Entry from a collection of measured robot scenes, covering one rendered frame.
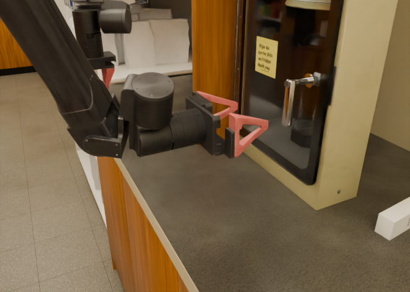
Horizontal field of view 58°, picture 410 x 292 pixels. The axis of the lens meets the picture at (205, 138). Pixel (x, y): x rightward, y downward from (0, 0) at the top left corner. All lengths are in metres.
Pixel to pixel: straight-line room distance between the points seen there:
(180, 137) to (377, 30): 0.38
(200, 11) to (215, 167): 0.37
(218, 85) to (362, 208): 0.45
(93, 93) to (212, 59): 0.49
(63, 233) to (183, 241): 1.66
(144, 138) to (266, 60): 0.37
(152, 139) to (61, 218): 1.92
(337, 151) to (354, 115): 0.07
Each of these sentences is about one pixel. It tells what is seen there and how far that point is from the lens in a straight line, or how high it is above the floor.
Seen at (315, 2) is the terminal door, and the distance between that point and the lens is 0.69.
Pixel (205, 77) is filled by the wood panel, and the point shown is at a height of 1.13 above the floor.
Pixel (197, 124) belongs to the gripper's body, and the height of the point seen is 1.17.
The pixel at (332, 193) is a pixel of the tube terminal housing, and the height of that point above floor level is 0.97.
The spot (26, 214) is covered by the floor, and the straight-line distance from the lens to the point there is 2.55.
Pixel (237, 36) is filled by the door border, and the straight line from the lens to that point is 0.91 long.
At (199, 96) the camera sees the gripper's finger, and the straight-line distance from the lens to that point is 0.63.
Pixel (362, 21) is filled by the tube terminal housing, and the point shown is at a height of 1.31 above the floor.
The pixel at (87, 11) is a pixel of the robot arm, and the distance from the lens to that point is 0.90.
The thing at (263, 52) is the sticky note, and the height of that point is 1.22.
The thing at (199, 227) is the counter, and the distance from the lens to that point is 0.72.
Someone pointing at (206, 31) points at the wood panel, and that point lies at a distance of 0.93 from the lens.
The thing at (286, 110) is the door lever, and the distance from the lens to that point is 0.69.
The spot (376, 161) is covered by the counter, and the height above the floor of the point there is 0.94.
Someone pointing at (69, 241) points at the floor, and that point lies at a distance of 2.25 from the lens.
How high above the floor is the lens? 1.40
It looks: 26 degrees down
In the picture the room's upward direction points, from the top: straight up
